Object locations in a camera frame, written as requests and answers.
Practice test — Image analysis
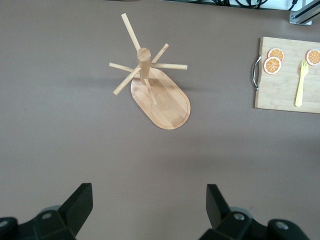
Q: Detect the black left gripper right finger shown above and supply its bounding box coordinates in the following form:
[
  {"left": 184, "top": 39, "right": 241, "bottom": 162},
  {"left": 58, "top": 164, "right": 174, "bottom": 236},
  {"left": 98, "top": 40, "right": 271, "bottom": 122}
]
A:
[{"left": 199, "top": 184, "right": 311, "bottom": 240}]

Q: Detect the brown table cover mat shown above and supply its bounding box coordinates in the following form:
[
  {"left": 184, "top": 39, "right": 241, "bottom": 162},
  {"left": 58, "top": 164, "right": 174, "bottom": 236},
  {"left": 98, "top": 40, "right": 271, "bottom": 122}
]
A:
[{"left": 0, "top": 0, "right": 320, "bottom": 240}]

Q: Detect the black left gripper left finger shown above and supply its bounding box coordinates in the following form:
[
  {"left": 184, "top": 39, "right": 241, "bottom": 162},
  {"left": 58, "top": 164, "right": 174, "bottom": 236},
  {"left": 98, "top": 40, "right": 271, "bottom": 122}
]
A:
[{"left": 0, "top": 183, "right": 94, "bottom": 240}]

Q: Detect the bamboo cutting board metal handle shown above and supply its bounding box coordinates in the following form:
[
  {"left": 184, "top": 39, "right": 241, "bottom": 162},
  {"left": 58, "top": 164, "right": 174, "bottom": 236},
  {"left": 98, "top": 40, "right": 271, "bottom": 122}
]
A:
[{"left": 250, "top": 36, "right": 320, "bottom": 115}]

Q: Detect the aluminium post with bracket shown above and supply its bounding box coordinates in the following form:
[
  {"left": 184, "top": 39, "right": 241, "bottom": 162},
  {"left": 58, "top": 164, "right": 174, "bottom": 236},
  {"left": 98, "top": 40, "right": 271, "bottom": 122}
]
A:
[{"left": 289, "top": 0, "right": 320, "bottom": 26}]

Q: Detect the yellow plastic fork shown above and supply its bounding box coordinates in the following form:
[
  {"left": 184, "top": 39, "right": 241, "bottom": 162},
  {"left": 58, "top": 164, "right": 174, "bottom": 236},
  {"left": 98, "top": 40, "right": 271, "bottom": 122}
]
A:
[{"left": 294, "top": 59, "right": 310, "bottom": 108}]

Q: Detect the wooden mug tree rack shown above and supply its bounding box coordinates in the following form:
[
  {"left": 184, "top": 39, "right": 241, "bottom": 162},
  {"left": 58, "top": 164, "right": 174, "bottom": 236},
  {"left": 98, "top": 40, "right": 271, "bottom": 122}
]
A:
[{"left": 108, "top": 12, "right": 192, "bottom": 131}]

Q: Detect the orange slice toy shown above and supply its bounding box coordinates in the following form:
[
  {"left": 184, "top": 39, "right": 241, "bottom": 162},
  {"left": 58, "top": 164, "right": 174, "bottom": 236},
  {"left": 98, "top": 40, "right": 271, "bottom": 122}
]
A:
[
  {"left": 267, "top": 47, "right": 286, "bottom": 63},
  {"left": 306, "top": 48, "right": 320, "bottom": 67},
  {"left": 263, "top": 56, "right": 282, "bottom": 76}
]

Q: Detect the black cable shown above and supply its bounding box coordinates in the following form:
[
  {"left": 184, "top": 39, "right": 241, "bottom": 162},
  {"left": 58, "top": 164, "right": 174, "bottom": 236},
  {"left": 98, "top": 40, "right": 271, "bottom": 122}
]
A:
[{"left": 211, "top": 0, "right": 266, "bottom": 10}]

